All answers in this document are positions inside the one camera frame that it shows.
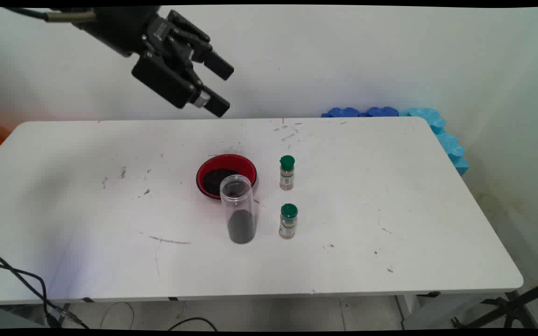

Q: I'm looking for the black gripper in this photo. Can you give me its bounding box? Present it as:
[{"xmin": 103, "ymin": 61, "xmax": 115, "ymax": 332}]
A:
[{"xmin": 71, "ymin": 7, "xmax": 235, "ymax": 118}]

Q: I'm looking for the clear plastic jar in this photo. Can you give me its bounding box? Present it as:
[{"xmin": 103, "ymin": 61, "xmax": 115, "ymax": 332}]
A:
[{"xmin": 219, "ymin": 175, "xmax": 256, "ymax": 245}]

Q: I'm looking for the red bowl with dark grains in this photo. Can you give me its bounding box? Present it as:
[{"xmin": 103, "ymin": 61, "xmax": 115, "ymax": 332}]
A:
[{"xmin": 196, "ymin": 154, "xmax": 258, "ymax": 201}]

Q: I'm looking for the green-capped spice bottle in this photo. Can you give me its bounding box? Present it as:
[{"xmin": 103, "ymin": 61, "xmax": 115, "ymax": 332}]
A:
[
  {"xmin": 279, "ymin": 155, "xmax": 296, "ymax": 191},
  {"xmin": 278, "ymin": 203, "xmax": 298, "ymax": 240}
]

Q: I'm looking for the dark blue foam piece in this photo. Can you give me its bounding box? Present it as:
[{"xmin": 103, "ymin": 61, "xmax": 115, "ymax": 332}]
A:
[
  {"xmin": 321, "ymin": 107, "xmax": 361, "ymax": 118},
  {"xmin": 366, "ymin": 106, "xmax": 399, "ymax": 118}
]

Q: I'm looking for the light blue foam mat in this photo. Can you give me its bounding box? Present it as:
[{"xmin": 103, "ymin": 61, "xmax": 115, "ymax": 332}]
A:
[{"xmin": 400, "ymin": 107, "xmax": 469, "ymax": 177}]

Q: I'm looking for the white table leg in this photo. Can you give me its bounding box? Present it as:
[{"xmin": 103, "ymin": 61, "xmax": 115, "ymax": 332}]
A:
[{"xmin": 396, "ymin": 293, "xmax": 522, "ymax": 329}]

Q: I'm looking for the black tripod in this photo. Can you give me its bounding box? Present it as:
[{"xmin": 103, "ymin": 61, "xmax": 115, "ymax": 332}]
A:
[{"xmin": 451, "ymin": 276, "xmax": 538, "ymax": 329}]

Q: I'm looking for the white floor cable loop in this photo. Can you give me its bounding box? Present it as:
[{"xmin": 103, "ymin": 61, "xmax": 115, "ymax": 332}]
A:
[{"xmin": 100, "ymin": 301, "xmax": 135, "ymax": 329}]

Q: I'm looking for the black hanging cable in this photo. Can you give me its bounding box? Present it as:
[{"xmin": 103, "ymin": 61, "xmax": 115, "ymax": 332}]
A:
[
  {"xmin": 0, "ymin": 245, "xmax": 64, "ymax": 327},
  {"xmin": 0, "ymin": 260, "xmax": 90, "ymax": 329}
]

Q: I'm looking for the black floor cable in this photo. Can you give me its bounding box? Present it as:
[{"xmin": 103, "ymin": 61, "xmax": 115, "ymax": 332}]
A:
[{"xmin": 169, "ymin": 317, "xmax": 218, "ymax": 331}]

